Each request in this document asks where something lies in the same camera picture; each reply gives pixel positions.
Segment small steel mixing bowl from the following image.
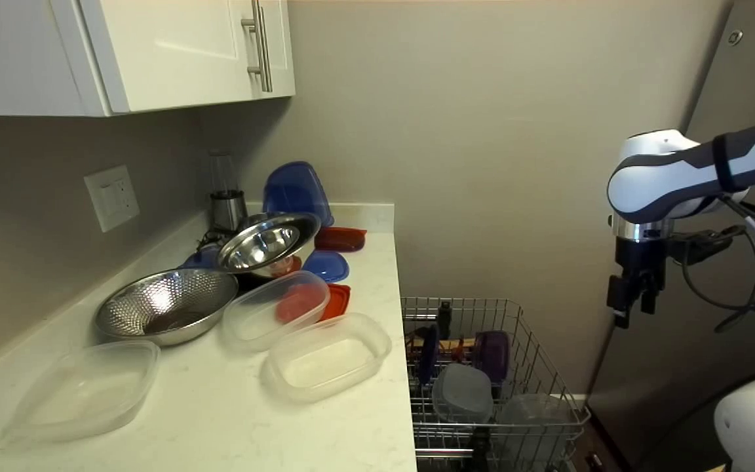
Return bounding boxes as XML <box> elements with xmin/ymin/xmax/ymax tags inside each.
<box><xmin>218</xmin><ymin>213</ymin><xmax>321</xmax><ymax>275</ymax></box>

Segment white wall cabinet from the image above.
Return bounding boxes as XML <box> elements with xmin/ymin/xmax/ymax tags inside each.
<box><xmin>0</xmin><ymin>0</ymin><xmax>296</xmax><ymax>120</ymax></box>

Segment black kitchen utensil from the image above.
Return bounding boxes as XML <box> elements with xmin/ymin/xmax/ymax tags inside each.
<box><xmin>412</xmin><ymin>299</ymin><xmax>455</xmax><ymax>387</ymax></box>

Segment frosted grey plastic container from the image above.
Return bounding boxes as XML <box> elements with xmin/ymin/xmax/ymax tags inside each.
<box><xmin>430</xmin><ymin>362</ymin><xmax>494</xmax><ymax>425</ymax></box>

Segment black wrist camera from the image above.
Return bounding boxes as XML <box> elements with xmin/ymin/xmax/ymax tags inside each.
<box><xmin>669</xmin><ymin>227</ymin><xmax>738</xmax><ymax>268</ymax></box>

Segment deep clear plastic tub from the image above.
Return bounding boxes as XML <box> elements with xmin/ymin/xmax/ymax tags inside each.
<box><xmin>489</xmin><ymin>390</ymin><xmax>577</xmax><ymax>472</ymax></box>

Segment metal cabinet handle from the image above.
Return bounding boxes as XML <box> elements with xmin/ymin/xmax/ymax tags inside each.
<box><xmin>239</xmin><ymin>0</ymin><xmax>274</xmax><ymax>95</ymax></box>

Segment purple cup in rack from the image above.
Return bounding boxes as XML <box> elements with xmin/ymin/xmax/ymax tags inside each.
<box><xmin>472</xmin><ymin>327</ymin><xmax>514</xmax><ymax>383</ymax></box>

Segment yellow handled utensil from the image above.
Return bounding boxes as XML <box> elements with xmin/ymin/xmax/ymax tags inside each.
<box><xmin>434</xmin><ymin>336</ymin><xmax>485</xmax><ymax>362</ymax></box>

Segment small pink plastic lid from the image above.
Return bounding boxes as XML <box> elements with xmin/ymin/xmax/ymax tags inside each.
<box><xmin>270</xmin><ymin>254</ymin><xmax>304</xmax><ymax>278</ymax></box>

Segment flat red plastic lid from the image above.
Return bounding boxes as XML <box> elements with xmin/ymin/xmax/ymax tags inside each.
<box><xmin>274</xmin><ymin>280</ymin><xmax>354</xmax><ymax>326</ymax></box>

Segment white wall switch plate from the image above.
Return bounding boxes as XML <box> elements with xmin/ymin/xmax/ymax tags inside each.
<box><xmin>80</xmin><ymin>163</ymin><xmax>140</xmax><ymax>235</ymax></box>

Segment small red plastic container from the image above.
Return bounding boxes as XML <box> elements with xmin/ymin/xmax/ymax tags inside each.
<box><xmin>312</xmin><ymin>223</ymin><xmax>370</xmax><ymax>254</ymax></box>

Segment small blue plastic lid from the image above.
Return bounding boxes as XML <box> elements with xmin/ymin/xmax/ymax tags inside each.
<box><xmin>300</xmin><ymin>250</ymin><xmax>351</xmax><ymax>286</ymax></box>

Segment white wire dishwasher rack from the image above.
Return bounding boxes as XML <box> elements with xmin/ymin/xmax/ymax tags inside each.
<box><xmin>400</xmin><ymin>294</ymin><xmax>593</xmax><ymax>472</ymax></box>

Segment large steel mixing bowl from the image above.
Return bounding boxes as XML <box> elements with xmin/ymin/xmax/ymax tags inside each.
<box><xmin>93</xmin><ymin>264</ymin><xmax>241</xmax><ymax>348</ymax></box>

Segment grey door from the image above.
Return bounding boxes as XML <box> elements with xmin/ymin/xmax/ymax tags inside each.
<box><xmin>585</xmin><ymin>0</ymin><xmax>755</xmax><ymax>472</ymax></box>

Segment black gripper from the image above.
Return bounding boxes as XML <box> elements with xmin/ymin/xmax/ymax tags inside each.
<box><xmin>604</xmin><ymin>235</ymin><xmax>670</xmax><ymax>331</ymax></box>

